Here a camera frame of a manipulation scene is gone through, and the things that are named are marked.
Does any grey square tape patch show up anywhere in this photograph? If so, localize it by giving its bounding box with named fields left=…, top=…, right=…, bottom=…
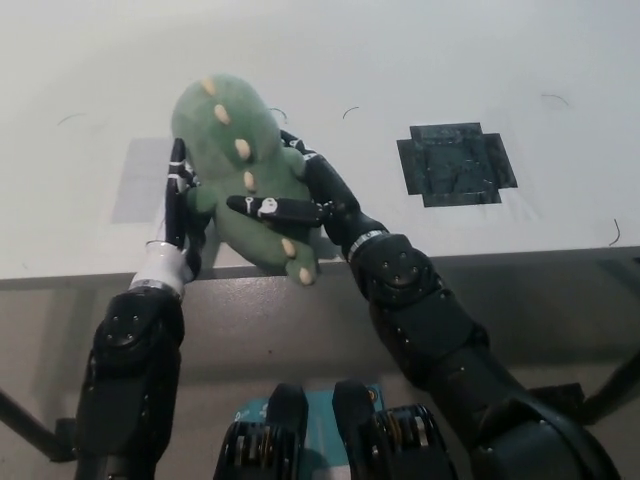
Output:
left=110, top=137, right=177, bottom=224

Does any black table leg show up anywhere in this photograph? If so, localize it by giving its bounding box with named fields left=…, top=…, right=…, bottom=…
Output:
left=0, top=388, right=77, bottom=462
left=582, top=254, right=640, bottom=427

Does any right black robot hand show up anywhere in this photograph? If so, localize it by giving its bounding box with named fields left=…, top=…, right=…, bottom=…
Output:
left=227, top=129, right=389, bottom=262

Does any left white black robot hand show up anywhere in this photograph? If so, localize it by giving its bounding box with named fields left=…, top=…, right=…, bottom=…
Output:
left=130, top=137, right=204, bottom=297

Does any black teal robot torso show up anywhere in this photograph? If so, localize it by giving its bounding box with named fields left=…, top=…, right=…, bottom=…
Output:
left=215, top=380, right=460, bottom=480

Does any green plush dinosaur toy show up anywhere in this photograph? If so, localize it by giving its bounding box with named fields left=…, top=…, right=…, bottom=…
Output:
left=171, top=73, right=319, bottom=288

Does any black cross-shaped tape patch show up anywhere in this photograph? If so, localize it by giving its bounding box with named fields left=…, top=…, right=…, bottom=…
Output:
left=396, top=121, right=519, bottom=209

